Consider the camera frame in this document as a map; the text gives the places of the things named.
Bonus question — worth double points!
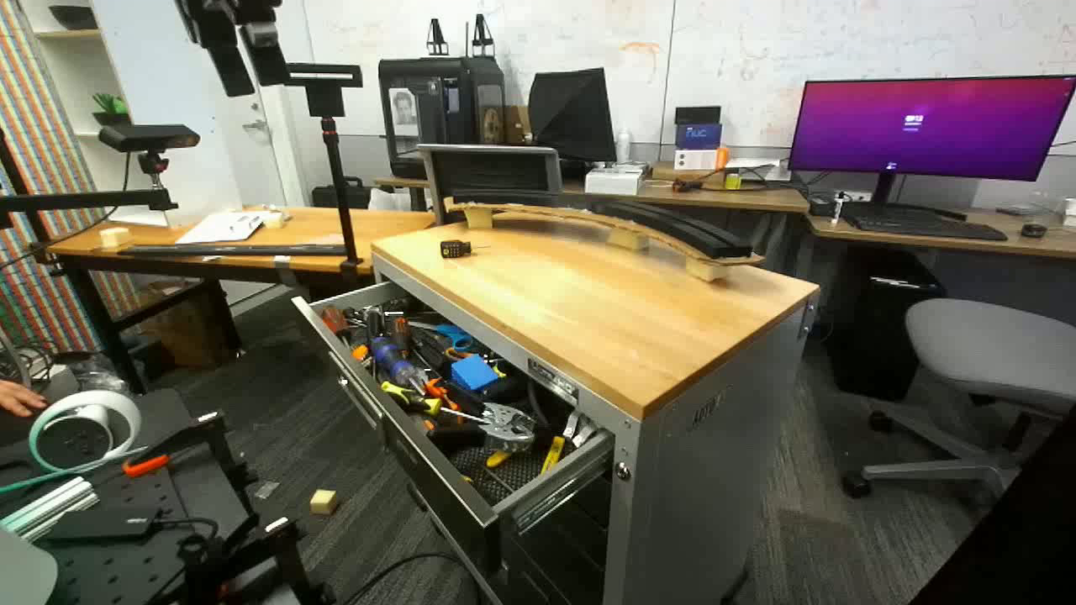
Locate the black monitor purple screen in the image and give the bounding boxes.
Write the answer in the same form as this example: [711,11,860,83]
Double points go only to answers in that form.
[786,74,1076,210]

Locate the white green tape roll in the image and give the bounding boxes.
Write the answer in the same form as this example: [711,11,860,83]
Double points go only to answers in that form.
[23,386,146,476]

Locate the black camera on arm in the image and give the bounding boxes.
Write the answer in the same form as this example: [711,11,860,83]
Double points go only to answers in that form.
[92,120,205,183]

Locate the small wooden block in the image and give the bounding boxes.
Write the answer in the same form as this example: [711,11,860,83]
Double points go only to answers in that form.
[304,483,344,522]

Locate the person's bare hand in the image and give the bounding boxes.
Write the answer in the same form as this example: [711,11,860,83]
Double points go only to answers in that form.
[0,377,50,419]

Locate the black breadboard table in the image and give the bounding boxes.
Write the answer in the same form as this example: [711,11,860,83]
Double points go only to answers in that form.
[0,386,322,605]

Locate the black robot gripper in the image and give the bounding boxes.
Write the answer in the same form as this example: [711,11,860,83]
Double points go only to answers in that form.
[175,0,291,99]

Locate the blue plastic box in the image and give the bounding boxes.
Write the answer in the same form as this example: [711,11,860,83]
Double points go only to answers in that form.
[444,349,507,396]

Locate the white flat box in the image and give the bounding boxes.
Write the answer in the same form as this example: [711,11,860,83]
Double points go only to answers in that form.
[581,161,650,199]

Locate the grey tool cabinet wooden top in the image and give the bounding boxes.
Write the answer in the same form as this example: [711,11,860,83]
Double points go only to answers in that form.
[291,216,823,605]

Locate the yellow black screwdriver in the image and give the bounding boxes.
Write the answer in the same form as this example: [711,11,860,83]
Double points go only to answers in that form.
[377,377,447,419]

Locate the small green plant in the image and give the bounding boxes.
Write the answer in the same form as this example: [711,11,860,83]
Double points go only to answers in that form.
[87,92,135,127]

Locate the long wooden office desk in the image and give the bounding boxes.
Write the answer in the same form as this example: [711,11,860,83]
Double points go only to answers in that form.
[367,164,1076,269]

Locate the grey office chair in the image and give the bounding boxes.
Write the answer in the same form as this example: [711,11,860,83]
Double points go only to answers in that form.
[838,292,1076,505]

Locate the orange handled screwdriver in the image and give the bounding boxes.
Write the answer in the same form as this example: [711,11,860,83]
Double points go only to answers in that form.
[118,451,175,483]

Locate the black camera tripod stand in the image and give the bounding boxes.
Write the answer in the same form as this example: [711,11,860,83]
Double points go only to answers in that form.
[282,59,367,279]

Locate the silver pliers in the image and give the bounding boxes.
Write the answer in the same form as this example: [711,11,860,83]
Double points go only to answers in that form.
[476,401,542,452]

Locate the white shelf unit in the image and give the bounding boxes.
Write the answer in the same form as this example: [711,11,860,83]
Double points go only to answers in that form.
[15,0,145,194]

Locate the grey metal cabinet drawer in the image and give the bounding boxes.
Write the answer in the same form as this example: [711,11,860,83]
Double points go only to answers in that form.
[291,279,619,564]

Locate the wooden desk black legs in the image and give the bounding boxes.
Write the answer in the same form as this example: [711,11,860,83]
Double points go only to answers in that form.
[43,205,435,396]

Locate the black clamp mount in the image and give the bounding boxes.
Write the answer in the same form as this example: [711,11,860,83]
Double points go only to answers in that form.
[165,408,330,605]

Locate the silver aluminium extrusion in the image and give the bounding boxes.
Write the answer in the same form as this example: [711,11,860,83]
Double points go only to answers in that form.
[0,474,105,546]

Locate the grey backed monitor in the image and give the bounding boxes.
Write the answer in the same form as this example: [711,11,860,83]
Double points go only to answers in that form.
[418,142,563,226]

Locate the blue white box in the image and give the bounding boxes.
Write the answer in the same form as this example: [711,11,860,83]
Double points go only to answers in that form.
[673,105,726,155]

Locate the white paper sheets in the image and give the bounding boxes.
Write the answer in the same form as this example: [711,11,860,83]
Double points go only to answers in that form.
[175,209,268,247]

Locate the black keyboard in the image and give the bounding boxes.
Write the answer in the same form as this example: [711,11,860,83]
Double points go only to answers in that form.
[838,205,1010,245]

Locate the black computer case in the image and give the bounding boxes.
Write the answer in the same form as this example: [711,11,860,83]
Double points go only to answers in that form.
[377,55,512,180]

